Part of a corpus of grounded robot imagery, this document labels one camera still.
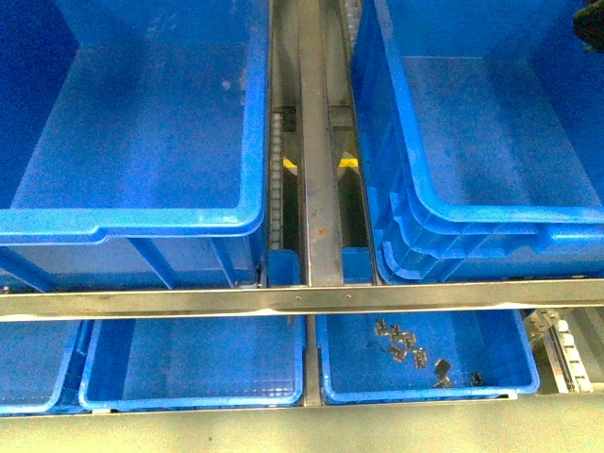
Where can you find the blue lower bin left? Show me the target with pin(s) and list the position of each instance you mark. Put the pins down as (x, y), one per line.
(42, 365)

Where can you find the metal roller rack frame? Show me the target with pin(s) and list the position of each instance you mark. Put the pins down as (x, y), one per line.
(323, 290)

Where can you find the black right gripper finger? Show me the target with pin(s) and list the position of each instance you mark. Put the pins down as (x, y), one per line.
(588, 25)

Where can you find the blue source bin with buttons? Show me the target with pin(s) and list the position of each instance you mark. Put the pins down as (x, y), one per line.
(133, 144)

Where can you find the blue target bin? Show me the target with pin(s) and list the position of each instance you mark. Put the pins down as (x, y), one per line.
(481, 128)

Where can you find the metal clips pile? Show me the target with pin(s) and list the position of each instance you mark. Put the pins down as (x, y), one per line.
(412, 352)

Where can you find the blue lower bin with clips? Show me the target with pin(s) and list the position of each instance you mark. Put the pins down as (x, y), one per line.
(508, 367)

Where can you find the blue lower bin middle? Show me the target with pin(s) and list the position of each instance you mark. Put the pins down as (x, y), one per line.
(194, 363)

